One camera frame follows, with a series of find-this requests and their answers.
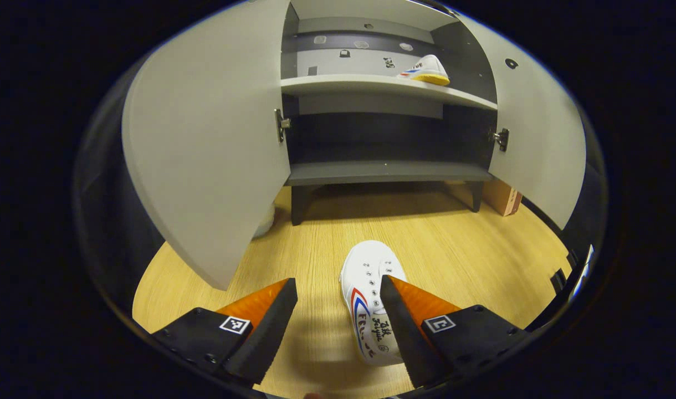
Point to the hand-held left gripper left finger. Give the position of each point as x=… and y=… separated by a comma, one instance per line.
x=269, y=338

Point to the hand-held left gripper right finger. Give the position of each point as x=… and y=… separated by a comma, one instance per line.
x=407, y=338

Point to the white canvas shoe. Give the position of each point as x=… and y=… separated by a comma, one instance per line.
x=429, y=69
x=365, y=266

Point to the white cabinet door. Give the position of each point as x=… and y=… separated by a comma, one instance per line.
x=537, y=138
x=205, y=155

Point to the white round container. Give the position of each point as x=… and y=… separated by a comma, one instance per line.
x=266, y=221

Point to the cardboard box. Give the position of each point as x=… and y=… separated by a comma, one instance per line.
x=501, y=197

